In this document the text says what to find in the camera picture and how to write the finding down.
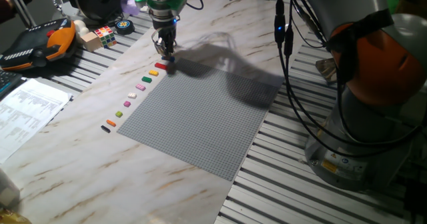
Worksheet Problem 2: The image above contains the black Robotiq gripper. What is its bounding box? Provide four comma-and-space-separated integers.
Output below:
152, 9, 177, 63

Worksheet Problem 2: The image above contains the person's dark sleeved forearm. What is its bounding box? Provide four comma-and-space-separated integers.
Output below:
0, 0, 33, 24

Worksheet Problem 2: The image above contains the grey Lego baseplate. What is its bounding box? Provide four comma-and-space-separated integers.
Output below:
116, 57, 280, 181

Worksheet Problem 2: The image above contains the black disc with yellow centre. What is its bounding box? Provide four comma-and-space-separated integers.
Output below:
115, 19, 135, 35

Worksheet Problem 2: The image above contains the translucent purple object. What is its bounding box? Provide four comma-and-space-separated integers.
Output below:
120, 0, 143, 17

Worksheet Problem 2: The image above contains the Rubik's cube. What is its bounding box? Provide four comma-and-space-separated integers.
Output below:
93, 25, 118, 49

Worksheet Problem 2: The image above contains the wooden cube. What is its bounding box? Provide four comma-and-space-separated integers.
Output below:
80, 31, 103, 53

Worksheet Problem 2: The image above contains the black filament spool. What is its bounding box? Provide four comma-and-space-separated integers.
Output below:
66, 0, 123, 21

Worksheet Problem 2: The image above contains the white round figurine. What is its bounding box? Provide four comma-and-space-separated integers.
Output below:
73, 19, 90, 38

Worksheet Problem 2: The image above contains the black orange teach pendant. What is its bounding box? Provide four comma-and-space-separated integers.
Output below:
0, 18, 77, 72

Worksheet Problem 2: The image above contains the printed paper sheet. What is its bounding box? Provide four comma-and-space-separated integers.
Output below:
0, 78, 73, 165

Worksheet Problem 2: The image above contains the marble pattern table sheet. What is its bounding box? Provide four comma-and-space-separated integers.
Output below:
0, 0, 311, 224

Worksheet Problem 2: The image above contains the gold foil bag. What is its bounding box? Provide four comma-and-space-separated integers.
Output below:
0, 207, 33, 224

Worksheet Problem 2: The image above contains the thin grey sensor cable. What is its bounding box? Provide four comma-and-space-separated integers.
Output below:
151, 29, 164, 51

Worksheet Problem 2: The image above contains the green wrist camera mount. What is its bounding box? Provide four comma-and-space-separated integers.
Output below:
134, 0, 187, 11

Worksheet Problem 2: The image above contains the black cable with LED plug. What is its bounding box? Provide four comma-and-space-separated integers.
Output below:
274, 0, 418, 158

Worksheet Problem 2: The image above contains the shiny metal bracket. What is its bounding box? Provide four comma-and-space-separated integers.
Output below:
315, 57, 338, 84

